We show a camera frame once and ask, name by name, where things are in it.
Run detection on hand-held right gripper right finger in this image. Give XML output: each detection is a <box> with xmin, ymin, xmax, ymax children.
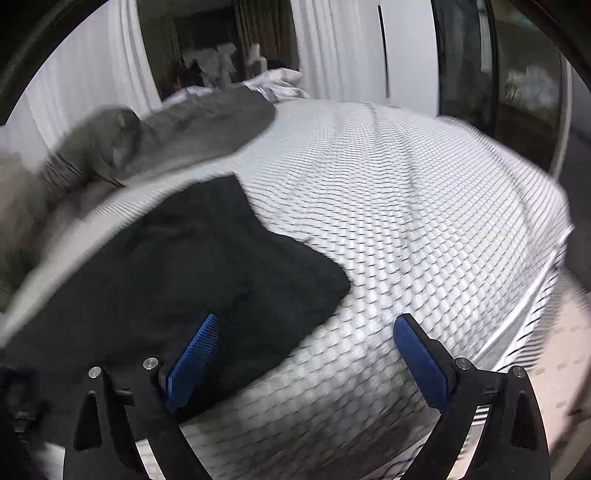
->
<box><xmin>392</xmin><ymin>314</ymin><xmax>552</xmax><ymax>480</ymax></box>

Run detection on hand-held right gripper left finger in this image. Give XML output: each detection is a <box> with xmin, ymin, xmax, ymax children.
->
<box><xmin>62</xmin><ymin>314</ymin><xmax>220</xmax><ymax>480</ymax></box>

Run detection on black pants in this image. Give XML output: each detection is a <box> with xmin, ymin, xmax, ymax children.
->
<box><xmin>0</xmin><ymin>175</ymin><xmax>352</xmax><ymax>423</ymax></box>

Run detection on bed with honeycomb sheet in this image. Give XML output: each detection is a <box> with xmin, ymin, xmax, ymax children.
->
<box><xmin>0</xmin><ymin>99</ymin><xmax>578</xmax><ymax>480</ymax></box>

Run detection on grey duvet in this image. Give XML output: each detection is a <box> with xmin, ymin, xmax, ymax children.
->
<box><xmin>41</xmin><ymin>88</ymin><xmax>278</xmax><ymax>190</ymax></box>

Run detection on crumpled white sheet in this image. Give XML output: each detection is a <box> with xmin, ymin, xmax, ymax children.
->
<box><xmin>164</xmin><ymin>68</ymin><xmax>312</xmax><ymax>104</ymax></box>

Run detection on clothes on rack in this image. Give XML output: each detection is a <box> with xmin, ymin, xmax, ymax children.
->
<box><xmin>185</xmin><ymin>44</ymin><xmax>238</xmax><ymax>86</ymax></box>

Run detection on dark glass door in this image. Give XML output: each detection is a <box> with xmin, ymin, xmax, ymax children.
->
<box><xmin>434</xmin><ymin>0</ymin><xmax>568</xmax><ymax>176</ymax></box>

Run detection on white wardrobe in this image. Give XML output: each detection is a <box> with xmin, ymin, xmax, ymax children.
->
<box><xmin>369</xmin><ymin>0</ymin><xmax>439</xmax><ymax>116</ymax></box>

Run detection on white sheer curtain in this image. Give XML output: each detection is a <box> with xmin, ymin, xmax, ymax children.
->
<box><xmin>288</xmin><ymin>0</ymin><xmax>384</xmax><ymax>104</ymax></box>
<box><xmin>0</xmin><ymin>0</ymin><xmax>162</xmax><ymax>153</ymax></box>

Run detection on white chair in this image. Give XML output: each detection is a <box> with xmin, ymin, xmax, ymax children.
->
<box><xmin>249</xmin><ymin>44</ymin><xmax>269</xmax><ymax>77</ymax></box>

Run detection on brown curtain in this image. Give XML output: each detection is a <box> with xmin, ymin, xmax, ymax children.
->
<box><xmin>233</xmin><ymin>0</ymin><xmax>298</xmax><ymax>75</ymax></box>

